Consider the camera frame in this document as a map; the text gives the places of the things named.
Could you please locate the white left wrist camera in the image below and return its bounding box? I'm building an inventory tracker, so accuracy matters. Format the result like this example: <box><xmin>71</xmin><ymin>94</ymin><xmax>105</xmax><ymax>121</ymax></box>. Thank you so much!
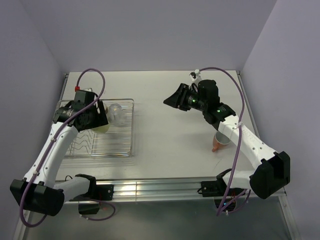
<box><xmin>74</xmin><ymin>86</ymin><xmax>93</xmax><ymax>92</ymax></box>

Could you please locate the large clear glass tumbler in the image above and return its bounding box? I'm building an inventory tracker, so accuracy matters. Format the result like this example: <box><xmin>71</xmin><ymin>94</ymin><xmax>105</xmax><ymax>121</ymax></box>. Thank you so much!
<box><xmin>107</xmin><ymin>103</ymin><xmax>126</xmax><ymax>127</ymax></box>

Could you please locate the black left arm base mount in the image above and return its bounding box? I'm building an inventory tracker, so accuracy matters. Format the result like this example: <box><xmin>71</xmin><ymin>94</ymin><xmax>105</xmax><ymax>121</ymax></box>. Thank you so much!
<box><xmin>70</xmin><ymin>184</ymin><xmax>114</xmax><ymax>215</ymax></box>

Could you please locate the orange ceramic mug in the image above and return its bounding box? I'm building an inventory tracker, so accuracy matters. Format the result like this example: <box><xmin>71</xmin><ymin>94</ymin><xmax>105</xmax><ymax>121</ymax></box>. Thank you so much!
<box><xmin>212</xmin><ymin>131</ymin><xmax>231</xmax><ymax>152</ymax></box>

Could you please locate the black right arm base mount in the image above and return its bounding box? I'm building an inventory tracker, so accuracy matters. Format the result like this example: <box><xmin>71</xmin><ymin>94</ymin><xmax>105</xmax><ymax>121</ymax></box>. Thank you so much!
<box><xmin>197</xmin><ymin>180</ymin><xmax>244</xmax><ymax>206</ymax></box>

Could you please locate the metal wire dish rack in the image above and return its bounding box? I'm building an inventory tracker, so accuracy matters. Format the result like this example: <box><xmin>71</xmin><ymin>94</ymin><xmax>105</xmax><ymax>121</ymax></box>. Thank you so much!
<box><xmin>65</xmin><ymin>98</ymin><xmax>135</xmax><ymax>158</ymax></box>

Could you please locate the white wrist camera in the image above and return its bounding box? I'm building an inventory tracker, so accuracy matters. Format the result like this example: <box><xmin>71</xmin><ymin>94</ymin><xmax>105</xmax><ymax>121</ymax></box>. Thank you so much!
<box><xmin>189</xmin><ymin>69</ymin><xmax>202</xmax><ymax>86</ymax></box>
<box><xmin>74</xmin><ymin>86</ymin><xmax>93</xmax><ymax>92</ymax></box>

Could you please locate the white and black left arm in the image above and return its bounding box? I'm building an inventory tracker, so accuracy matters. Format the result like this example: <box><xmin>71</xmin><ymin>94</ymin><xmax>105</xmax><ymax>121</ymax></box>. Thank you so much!
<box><xmin>9</xmin><ymin>90</ymin><xmax>108</xmax><ymax>216</ymax></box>

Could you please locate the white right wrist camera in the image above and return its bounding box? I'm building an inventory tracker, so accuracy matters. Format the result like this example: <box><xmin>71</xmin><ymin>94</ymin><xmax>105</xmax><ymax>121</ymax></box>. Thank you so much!
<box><xmin>189</xmin><ymin>69</ymin><xmax>202</xmax><ymax>86</ymax></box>

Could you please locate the yellow-green ceramic mug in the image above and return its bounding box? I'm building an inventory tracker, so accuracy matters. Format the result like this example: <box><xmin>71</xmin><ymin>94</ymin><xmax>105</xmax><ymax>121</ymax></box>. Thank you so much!
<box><xmin>92</xmin><ymin>124</ymin><xmax>110</xmax><ymax>134</ymax></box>

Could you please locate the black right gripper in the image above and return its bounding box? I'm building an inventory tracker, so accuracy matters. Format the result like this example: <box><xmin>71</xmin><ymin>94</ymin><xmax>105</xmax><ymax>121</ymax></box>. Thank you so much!
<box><xmin>163</xmin><ymin>83</ymin><xmax>207</xmax><ymax>112</ymax></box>

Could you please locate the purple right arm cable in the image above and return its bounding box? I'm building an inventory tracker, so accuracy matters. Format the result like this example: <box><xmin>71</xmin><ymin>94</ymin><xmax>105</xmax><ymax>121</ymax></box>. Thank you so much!
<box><xmin>197</xmin><ymin>66</ymin><xmax>251</xmax><ymax>217</ymax></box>

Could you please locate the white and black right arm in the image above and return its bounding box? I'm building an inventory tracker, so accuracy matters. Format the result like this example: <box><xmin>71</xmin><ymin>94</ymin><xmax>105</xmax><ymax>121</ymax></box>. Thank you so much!
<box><xmin>163</xmin><ymin>79</ymin><xmax>291</xmax><ymax>199</ymax></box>

